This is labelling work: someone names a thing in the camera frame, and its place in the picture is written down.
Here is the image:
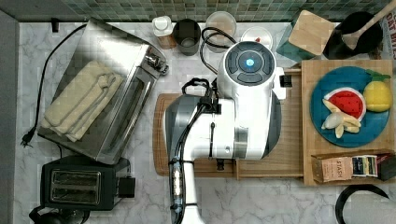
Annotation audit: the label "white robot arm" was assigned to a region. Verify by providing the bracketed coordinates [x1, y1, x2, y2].
[163, 41, 281, 224]

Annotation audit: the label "wooden drawer cabinet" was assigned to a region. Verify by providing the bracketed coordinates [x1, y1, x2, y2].
[302, 60, 395, 186]

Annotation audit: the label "dark grey cup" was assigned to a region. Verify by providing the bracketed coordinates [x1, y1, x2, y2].
[173, 19, 201, 56]

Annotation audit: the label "clear jar with snacks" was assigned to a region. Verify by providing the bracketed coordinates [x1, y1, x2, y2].
[205, 11, 236, 53]

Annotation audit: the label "white capped spice bottle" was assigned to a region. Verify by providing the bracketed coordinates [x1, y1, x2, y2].
[152, 16, 177, 49]

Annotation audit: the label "stainless steel toaster oven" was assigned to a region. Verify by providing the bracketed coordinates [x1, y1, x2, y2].
[38, 19, 168, 164]

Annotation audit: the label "small clear lidded jar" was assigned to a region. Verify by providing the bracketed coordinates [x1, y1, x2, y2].
[241, 26, 273, 49]

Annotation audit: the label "beige folded towel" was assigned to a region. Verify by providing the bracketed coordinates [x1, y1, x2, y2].
[41, 61, 123, 142]

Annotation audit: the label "wooden tea bag tray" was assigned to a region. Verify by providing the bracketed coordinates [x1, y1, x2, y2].
[312, 150, 395, 184]

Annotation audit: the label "teal canister with wooden lid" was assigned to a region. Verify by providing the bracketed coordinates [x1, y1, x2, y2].
[276, 10, 335, 62]

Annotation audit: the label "plush peeled banana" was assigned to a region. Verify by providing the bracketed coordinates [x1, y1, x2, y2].
[321, 99, 361, 139]

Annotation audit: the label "brown Stash tea packet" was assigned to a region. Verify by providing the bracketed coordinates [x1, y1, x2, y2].
[312, 157, 353, 183]

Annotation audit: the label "black two-slot toaster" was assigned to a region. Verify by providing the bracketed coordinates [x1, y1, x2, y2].
[40, 155, 135, 211]

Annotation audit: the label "plush watermelon slice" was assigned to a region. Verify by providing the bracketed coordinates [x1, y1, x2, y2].
[324, 87, 366, 121]

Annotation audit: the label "wooden spoon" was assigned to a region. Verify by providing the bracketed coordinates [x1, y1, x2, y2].
[342, 0, 396, 49]

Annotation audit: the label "black round pan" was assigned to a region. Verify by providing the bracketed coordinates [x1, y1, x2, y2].
[334, 185, 389, 224]

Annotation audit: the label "dark tea bag packets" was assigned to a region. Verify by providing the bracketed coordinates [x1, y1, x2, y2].
[352, 155, 378, 177]

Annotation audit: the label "blue round plate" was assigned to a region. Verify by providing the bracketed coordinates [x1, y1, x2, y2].
[310, 66, 389, 147]

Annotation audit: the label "plush yellow pineapple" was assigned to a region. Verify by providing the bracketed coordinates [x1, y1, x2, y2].
[363, 69, 392, 113]

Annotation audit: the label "black utensil pot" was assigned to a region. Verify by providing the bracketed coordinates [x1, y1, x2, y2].
[322, 11, 384, 61]

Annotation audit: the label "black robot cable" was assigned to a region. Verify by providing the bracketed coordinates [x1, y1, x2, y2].
[199, 26, 238, 76]

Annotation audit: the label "black power cord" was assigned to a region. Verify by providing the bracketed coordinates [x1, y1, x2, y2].
[20, 23, 88, 147]

